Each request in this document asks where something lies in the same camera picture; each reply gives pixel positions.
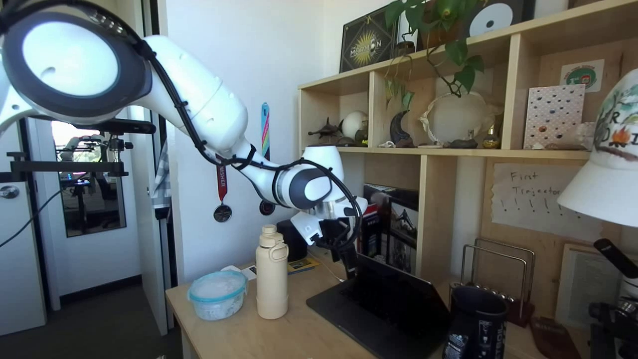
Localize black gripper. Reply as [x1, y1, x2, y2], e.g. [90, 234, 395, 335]
[317, 216, 365, 282]

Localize grey MacBook laptop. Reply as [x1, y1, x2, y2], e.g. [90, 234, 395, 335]
[305, 252, 455, 359]

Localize black spine book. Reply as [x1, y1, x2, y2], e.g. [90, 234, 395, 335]
[361, 204, 387, 260]

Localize yellow notepad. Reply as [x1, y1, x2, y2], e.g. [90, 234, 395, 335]
[285, 258, 321, 276]

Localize black framed picture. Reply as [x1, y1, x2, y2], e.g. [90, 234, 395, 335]
[387, 236, 419, 276]

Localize black cylindrical speaker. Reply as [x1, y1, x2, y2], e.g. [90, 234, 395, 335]
[275, 218, 309, 264]

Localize framed shark picture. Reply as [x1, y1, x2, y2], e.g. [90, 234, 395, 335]
[387, 198, 421, 250]

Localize cream water bottle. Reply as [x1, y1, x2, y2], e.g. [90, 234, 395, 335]
[253, 224, 291, 323]

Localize wooden shelf unit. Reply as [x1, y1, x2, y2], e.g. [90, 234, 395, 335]
[295, 0, 638, 335]

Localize dark shark figurine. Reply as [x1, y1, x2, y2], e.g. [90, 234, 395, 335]
[305, 118, 347, 148]

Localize medal on red ribbon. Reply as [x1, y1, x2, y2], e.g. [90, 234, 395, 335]
[211, 164, 235, 226]

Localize plastic container with blue rim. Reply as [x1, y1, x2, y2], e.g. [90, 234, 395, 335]
[186, 268, 249, 323]

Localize white ball ornament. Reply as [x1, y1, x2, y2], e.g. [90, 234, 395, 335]
[339, 110, 369, 142]

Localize black mug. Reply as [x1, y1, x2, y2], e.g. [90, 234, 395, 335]
[443, 284, 511, 359]

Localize dark crescent figurine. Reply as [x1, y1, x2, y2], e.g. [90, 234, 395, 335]
[387, 108, 417, 150]

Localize medal on rainbow ribbon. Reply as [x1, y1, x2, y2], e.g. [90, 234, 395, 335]
[257, 100, 279, 218]

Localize large white shell ornament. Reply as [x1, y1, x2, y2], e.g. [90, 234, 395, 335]
[417, 88, 501, 150]

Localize small brass figurine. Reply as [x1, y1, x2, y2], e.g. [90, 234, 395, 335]
[481, 122, 503, 150]

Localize handwritten paper note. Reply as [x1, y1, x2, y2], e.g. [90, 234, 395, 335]
[491, 164, 604, 242]

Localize brown leather item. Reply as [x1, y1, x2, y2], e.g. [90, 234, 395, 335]
[528, 317, 582, 359]

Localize dark framed picture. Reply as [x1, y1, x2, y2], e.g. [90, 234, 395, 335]
[337, 6, 401, 74]

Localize green trailing plant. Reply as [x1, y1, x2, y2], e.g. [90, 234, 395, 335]
[381, 0, 491, 112]

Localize white framed picture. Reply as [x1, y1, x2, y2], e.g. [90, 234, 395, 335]
[554, 242, 624, 331]

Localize white dotted card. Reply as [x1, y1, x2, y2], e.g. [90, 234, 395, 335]
[523, 82, 588, 152]

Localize black microscope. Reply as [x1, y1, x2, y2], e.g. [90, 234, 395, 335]
[586, 238, 638, 359]

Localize white painted lamp shade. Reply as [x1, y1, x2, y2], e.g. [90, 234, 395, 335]
[556, 68, 638, 230]

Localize black picture with white disc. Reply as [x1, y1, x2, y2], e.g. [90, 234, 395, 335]
[465, 0, 536, 38]

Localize card with green drawing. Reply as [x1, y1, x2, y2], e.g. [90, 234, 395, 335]
[558, 58, 606, 96]

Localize metal wire rack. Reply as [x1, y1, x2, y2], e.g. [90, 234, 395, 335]
[459, 238, 538, 327]

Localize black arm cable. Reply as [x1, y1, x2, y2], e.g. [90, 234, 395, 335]
[0, 0, 365, 232]

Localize black camera rig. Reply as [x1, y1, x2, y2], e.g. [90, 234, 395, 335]
[0, 118, 158, 186]

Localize thin black cable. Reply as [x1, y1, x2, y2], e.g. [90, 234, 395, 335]
[0, 188, 66, 252]

